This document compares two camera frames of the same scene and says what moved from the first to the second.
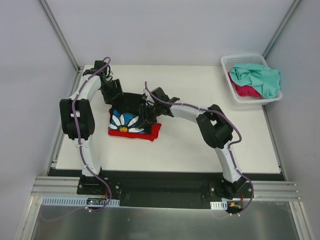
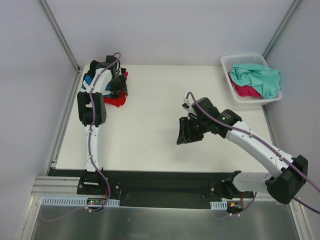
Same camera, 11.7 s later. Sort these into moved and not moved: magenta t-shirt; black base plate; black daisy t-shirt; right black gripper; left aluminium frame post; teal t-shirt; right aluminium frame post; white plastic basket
Moved: black daisy t-shirt; right black gripper
Not moved: black base plate; white plastic basket; left aluminium frame post; teal t-shirt; magenta t-shirt; right aluminium frame post
